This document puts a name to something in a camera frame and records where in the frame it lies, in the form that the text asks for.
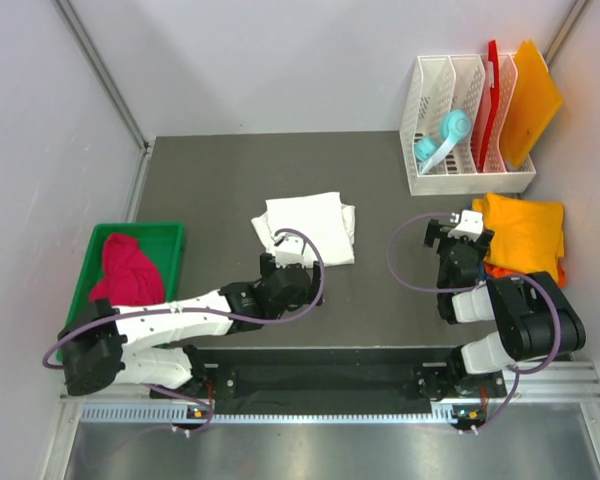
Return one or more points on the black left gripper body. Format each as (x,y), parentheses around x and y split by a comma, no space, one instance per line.
(312,295)

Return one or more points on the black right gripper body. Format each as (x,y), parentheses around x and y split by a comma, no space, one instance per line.
(447,243)

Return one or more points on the white t-shirt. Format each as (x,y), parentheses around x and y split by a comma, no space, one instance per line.
(323,218)

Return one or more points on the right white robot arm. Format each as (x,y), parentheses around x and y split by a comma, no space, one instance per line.
(533,317)

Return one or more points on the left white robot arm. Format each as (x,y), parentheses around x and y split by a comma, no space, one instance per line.
(150,345)

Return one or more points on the orange folded t-shirt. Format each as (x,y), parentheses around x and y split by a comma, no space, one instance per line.
(500,272)

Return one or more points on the yellow folded t-shirt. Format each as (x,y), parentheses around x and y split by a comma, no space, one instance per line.
(528,235)

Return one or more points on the white file organizer rack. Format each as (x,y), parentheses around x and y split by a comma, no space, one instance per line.
(440,84)

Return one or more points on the green plastic bin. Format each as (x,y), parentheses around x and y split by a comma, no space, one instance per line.
(162,242)

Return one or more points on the red folder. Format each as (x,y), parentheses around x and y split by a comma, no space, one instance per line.
(489,104)

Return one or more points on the magenta t-shirt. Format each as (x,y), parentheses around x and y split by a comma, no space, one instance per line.
(130,278)

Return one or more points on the orange folder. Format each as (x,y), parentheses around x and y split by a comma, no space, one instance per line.
(536,100)

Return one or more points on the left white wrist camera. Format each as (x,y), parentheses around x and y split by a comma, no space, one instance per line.
(288,250)

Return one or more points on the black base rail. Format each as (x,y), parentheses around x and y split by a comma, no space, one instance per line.
(332,381)

